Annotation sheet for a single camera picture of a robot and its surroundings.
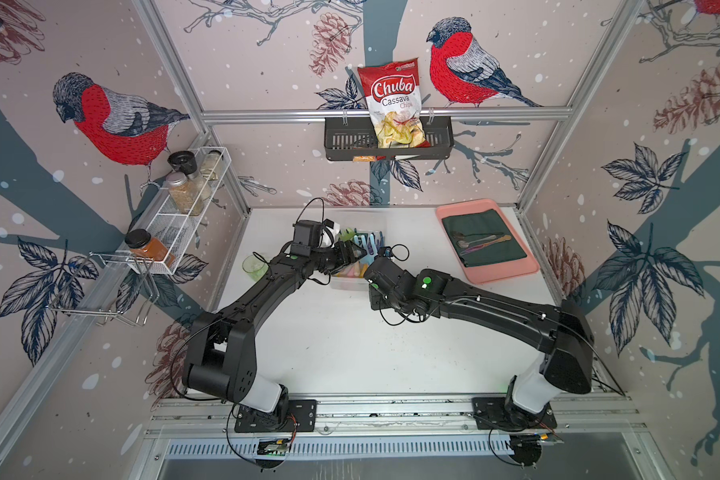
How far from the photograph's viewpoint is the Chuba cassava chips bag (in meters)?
0.83

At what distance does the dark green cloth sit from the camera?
1.07 meters

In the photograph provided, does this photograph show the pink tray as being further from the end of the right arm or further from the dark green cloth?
the end of the right arm

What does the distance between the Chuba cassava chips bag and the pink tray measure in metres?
0.41

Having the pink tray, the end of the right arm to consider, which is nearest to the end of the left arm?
the end of the right arm

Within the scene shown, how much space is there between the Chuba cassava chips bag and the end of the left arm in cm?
36

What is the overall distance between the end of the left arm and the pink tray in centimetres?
50

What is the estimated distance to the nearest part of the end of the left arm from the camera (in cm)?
69

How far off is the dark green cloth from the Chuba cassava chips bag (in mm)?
415
